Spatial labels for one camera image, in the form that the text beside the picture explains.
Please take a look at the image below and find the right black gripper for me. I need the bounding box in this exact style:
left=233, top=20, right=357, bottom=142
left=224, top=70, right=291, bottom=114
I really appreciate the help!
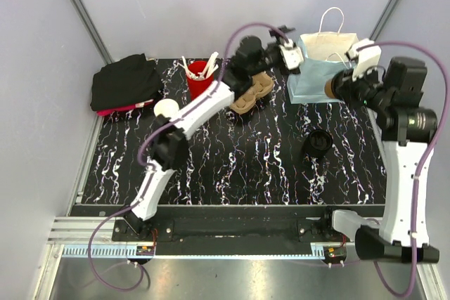
left=337, top=62, right=393, bottom=112

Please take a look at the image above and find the brown paper cup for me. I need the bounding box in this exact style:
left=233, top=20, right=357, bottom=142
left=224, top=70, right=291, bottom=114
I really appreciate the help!
left=324, top=79, right=335, bottom=99

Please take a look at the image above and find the light blue paper bag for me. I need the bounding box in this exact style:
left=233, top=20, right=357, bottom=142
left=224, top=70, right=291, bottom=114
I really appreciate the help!
left=287, top=26, right=359, bottom=104

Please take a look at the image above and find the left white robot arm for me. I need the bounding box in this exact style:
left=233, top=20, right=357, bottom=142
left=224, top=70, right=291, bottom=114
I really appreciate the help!
left=123, top=26, right=303, bottom=241

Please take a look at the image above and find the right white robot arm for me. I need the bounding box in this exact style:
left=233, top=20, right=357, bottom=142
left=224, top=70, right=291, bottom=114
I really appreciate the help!
left=319, top=57, right=439, bottom=263

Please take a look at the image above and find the white stirrers bundle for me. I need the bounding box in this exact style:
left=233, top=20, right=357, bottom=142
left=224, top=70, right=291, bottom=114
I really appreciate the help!
left=181, top=51, right=219, bottom=81

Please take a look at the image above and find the stack of black cup lids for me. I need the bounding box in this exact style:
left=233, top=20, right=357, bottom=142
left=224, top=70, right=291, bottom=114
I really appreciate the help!
left=302, top=129, right=333, bottom=159

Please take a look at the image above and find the red cup holder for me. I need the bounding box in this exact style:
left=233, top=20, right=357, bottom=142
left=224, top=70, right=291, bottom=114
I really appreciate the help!
left=186, top=60, right=214, bottom=100

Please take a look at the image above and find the stack of brown paper cups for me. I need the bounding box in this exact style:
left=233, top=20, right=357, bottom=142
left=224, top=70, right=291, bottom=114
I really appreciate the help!
left=153, top=98, right=179, bottom=119

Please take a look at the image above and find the black folded cloth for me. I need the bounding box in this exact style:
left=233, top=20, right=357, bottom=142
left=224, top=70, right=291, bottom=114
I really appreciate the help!
left=90, top=53, right=163, bottom=112

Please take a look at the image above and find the pink cloth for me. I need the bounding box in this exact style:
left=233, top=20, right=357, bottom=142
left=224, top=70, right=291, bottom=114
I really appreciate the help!
left=96, top=99, right=154, bottom=117

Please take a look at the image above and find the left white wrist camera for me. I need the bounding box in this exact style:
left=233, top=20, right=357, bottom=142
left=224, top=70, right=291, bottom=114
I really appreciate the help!
left=279, top=39, right=304, bottom=75

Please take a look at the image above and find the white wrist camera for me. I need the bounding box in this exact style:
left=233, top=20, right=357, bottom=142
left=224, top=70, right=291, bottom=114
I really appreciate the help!
left=345, top=39, right=382, bottom=81
left=279, top=39, right=304, bottom=75

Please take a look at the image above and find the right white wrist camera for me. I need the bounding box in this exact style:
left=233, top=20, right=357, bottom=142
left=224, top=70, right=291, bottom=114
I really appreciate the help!
left=345, top=39, right=382, bottom=81

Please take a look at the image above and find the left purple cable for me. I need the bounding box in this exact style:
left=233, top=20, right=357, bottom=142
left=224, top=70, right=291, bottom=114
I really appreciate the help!
left=86, top=22, right=293, bottom=290

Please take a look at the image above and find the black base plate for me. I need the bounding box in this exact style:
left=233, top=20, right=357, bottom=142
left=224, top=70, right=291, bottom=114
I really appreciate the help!
left=70, top=204, right=362, bottom=256

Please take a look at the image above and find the aluminium frame rail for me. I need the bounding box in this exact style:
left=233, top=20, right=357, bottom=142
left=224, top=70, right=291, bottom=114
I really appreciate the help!
left=34, top=215, right=450, bottom=300

